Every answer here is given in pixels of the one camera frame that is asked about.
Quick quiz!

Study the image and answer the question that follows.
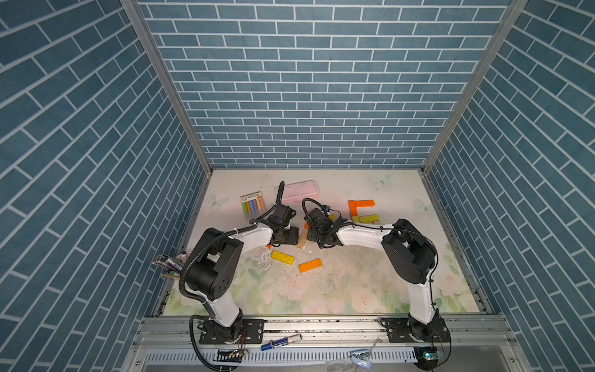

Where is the natural wood block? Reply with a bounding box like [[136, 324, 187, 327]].
[[296, 228, 308, 249]]

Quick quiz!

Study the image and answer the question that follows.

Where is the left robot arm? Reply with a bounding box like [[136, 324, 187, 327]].
[[178, 203, 299, 341]]

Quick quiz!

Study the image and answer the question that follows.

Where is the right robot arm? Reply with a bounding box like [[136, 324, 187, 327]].
[[305, 209, 441, 342]]

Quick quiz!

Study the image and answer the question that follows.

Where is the coloured marker box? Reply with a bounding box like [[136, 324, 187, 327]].
[[240, 192, 266, 220]]

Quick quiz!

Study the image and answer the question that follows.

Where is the pink pencil case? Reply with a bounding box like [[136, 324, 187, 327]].
[[281, 180, 320, 206]]

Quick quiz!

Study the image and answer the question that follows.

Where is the blue screwdriver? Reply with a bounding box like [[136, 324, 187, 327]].
[[260, 333, 303, 351]]

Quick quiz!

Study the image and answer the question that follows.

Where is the pink pen cup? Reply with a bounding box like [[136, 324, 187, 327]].
[[152, 253, 187, 277]]

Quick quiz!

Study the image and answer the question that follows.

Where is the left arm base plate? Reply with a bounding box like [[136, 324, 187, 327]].
[[197, 319, 265, 345]]

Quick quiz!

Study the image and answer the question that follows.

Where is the black corrugated cable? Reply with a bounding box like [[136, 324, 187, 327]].
[[178, 180, 287, 372]]

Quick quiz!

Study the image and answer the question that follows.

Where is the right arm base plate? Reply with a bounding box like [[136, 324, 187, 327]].
[[379, 315, 451, 343]]

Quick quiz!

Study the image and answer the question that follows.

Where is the aluminium rail frame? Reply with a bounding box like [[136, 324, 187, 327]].
[[122, 312, 530, 371]]

